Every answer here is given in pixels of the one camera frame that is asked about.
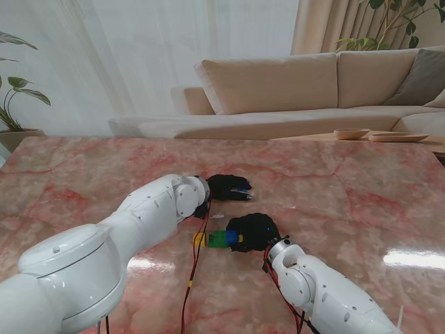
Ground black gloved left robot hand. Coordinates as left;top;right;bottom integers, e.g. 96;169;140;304
207;175;254;202

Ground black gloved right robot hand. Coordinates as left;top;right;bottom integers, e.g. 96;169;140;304
227;212;281;253

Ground beige fabric sofa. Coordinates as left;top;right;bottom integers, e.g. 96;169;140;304
172;47;445;140

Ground round wooden bowl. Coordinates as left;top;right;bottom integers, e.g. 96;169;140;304
333;127;371;141

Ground white sheer curtain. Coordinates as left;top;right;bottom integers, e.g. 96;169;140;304
0;0;300;136

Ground flat wooden plate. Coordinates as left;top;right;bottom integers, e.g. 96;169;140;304
368;132;430;143

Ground beige drape curtain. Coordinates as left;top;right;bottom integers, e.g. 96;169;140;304
290;0;445;56

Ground beige plant pot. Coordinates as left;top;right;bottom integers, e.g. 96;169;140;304
0;129;46;154

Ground beige sofa cushion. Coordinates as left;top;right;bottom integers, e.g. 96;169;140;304
423;89;445;109

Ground large-leaf green houseplant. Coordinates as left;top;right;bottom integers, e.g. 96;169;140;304
0;31;52;132

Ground grey sofa cushion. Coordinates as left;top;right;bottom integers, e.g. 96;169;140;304
384;48;445;106

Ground tall leafy branch plant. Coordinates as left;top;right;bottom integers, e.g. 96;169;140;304
335;0;445;53

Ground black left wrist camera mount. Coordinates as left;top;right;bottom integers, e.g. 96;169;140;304
193;201;211;220

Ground right wrist red black cables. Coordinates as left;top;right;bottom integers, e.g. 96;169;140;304
263;246;316;334

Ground wrist red black cables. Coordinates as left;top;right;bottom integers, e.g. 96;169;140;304
263;246;316;334
99;194;213;334

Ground left wrist red black cables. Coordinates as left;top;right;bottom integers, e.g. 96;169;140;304
99;194;213;334

